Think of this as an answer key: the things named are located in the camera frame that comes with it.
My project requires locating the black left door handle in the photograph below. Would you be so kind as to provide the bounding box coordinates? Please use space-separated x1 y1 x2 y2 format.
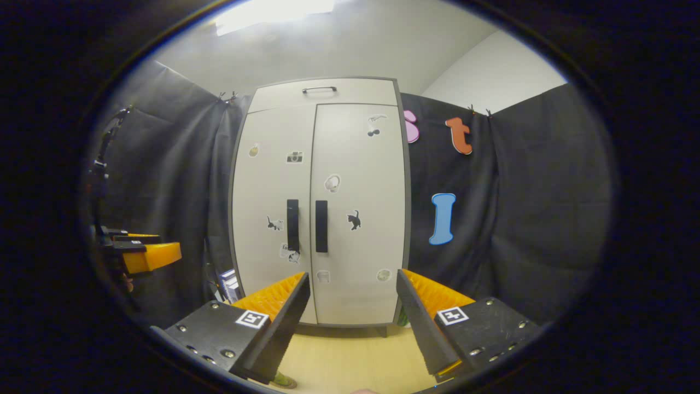
287 199 300 252

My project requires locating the round coaster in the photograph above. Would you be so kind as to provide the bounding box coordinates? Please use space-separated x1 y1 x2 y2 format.
268 372 299 390

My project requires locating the white drawer front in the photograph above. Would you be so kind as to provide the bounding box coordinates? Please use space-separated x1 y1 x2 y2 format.
247 78 399 114

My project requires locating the white cabinet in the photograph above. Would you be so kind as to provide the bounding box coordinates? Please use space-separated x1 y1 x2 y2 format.
229 77 412 337

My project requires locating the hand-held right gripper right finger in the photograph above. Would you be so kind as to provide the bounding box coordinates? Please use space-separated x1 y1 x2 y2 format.
395 268 545 383

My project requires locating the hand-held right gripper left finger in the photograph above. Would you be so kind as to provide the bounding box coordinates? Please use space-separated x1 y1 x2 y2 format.
150 272 311 385

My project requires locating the black door handle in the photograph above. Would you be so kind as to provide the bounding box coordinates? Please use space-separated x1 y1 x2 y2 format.
287 199 300 252
315 200 329 253

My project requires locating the white cabinet door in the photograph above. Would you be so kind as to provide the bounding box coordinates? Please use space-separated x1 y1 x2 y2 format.
310 103 408 326
232 104 319 325

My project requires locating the black right door handle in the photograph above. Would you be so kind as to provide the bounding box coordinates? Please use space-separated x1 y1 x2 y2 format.
315 200 329 253

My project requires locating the black backdrop cloth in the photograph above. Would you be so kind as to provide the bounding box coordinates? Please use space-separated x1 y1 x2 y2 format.
82 60 616 329

